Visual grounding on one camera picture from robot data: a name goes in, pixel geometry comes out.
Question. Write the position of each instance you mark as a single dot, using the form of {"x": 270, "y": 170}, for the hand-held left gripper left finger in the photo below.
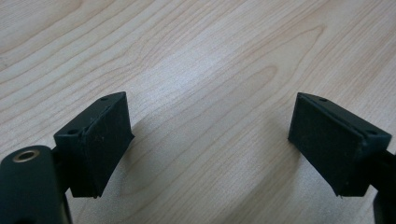
{"x": 96, "y": 146}

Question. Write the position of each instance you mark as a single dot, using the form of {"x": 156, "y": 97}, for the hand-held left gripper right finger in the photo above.
{"x": 336, "y": 146}

